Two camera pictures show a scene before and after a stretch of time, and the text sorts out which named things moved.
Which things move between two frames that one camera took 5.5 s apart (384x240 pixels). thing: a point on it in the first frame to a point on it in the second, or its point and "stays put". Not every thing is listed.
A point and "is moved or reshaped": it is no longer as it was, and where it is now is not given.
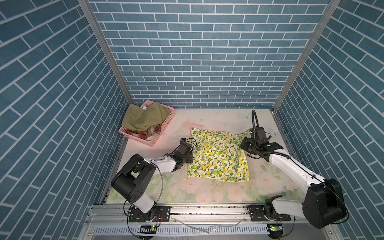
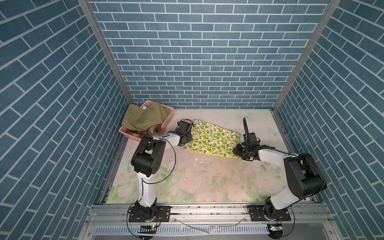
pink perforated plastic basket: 151,143 stays put
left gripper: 190,157 to 189,138
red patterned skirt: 146,135 stays put
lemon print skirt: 219,156 is moved or reshaped
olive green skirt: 136,118 stays put
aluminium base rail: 204,222 stays put
